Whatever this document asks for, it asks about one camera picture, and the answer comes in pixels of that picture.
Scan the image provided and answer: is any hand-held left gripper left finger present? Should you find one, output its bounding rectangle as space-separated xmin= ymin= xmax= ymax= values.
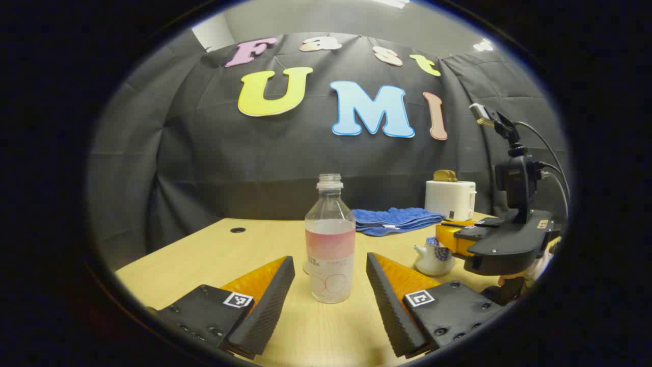
xmin=148 ymin=256 xmax=296 ymax=360

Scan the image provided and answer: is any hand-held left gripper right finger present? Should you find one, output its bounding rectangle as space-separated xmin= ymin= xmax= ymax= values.
xmin=366 ymin=252 xmax=510 ymax=358

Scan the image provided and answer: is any white ceramic teacup with spout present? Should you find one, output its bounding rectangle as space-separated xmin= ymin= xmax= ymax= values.
xmin=414 ymin=237 xmax=456 ymax=276

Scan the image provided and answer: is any clear water bottle pink label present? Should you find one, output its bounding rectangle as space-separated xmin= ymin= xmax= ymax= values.
xmin=305 ymin=173 xmax=357 ymax=304

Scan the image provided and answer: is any white toaster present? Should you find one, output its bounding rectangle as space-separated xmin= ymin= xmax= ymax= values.
xmin=424 ymin=179 xmax=478 ymax=222

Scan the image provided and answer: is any folded blue towel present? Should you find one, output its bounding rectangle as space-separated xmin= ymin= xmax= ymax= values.
xmin=351 ymin=207 xmax=446 ymax=237

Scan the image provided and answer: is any black backdrop cloth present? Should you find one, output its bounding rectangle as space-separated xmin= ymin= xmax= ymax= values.
xmin=88 ymin=28 xmax=571 ymax=271

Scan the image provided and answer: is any black cable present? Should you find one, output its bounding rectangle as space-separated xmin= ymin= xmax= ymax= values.
xmin=513 ymin=121 xmax=571 ymax=190
xmin=535 ymin=161 xmax=570 ymax=221

